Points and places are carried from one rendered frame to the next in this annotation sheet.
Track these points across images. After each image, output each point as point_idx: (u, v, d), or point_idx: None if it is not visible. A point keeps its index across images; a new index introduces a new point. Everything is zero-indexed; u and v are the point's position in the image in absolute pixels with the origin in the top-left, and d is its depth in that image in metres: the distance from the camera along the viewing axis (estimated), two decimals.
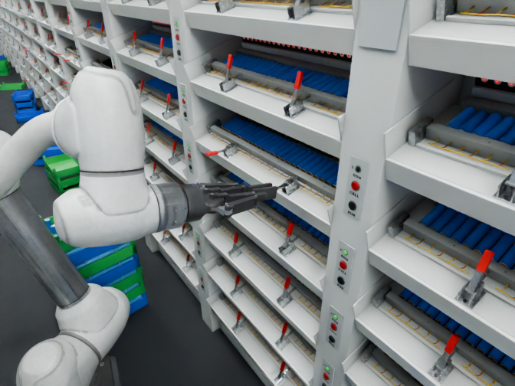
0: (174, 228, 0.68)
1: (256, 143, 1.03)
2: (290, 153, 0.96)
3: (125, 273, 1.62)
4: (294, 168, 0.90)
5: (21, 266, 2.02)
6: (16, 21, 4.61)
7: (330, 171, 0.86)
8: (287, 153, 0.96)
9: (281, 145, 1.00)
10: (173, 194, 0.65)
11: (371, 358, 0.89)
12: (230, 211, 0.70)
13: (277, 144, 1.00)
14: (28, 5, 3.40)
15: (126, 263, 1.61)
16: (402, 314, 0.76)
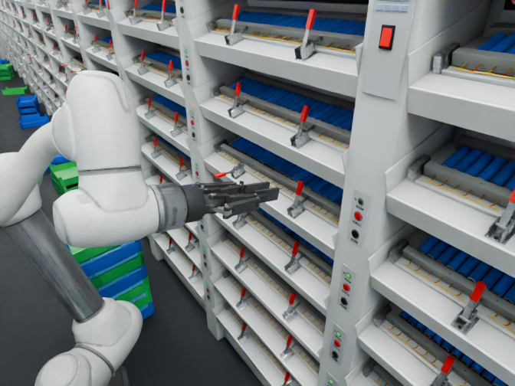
0: (174, 229, 0.68)
1: (266, 162, 1.09)
2: (300, 173, 1.01)
3: (132, 284, 1.67)
4: (305, 188, 0.95)
5: (29, 275, 2.07)
6: (20, 27, 4.66)
7: (338, 192, 0.91)
8: (296, 173, 1.01)
9: (290, 164, 1.06)
10: (172, 194, 0.65)
11: (372, 372, 0.93)
12: (229, 212, 0.70)
13: (287, 163, 1.06)
14: (33, 14, 3.44)
15: (134, 273, 1.65)
16: (402, 333, 0.81)
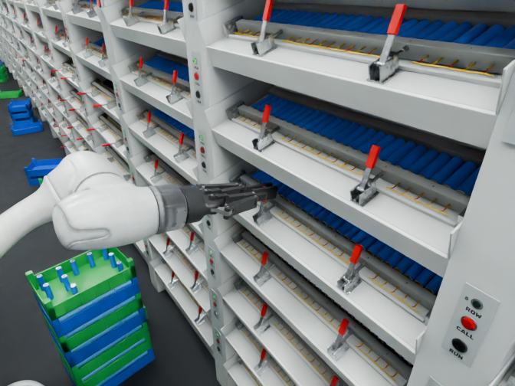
0: (174, 230, 0.68)
1: (300, 205, 0.84)
2: (348, 224, 0.76)
3: (129, 331, 1.42)
4: None
5: (12, 310, 1.82)
6: (12, 28, 4.41)
7: (408, 259, 0.66)
8: (342, 224, 0.76)
9: None
10: (172, 195, 0.65)
11: None
12: (230, 212, 0.70)
13: (328, 208, 0.81)
14: (24, 14, 3.19)
15: (131, 319, 1.40)
16: None
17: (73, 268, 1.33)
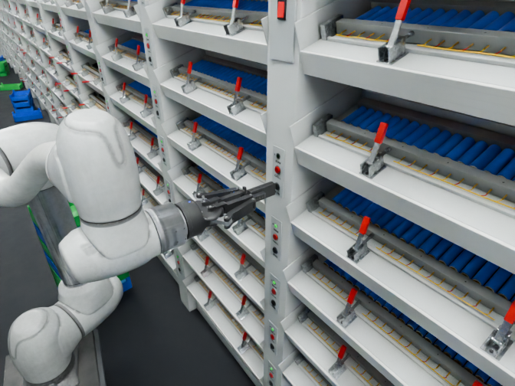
0: (178, 246, 0.70)
1: (219, 135, 1.20)
2: (246, 143, 1.12)
3: None
4: (248, 155, 1.06)
5: (15, 254, 2.18)
6: (14, 24, 4.77)
7: None
8: (243, 143, 1.12)
9: (240, 136, 1.17)
10: (170, 216, 0.67)
11: (307, 318, 1.05)
12: (229, 221, 0.71)
13: (237, 135, 1.17)
14: (24, 10, 3.56)
15: None
16: (325, 277, 0.92)
17: None
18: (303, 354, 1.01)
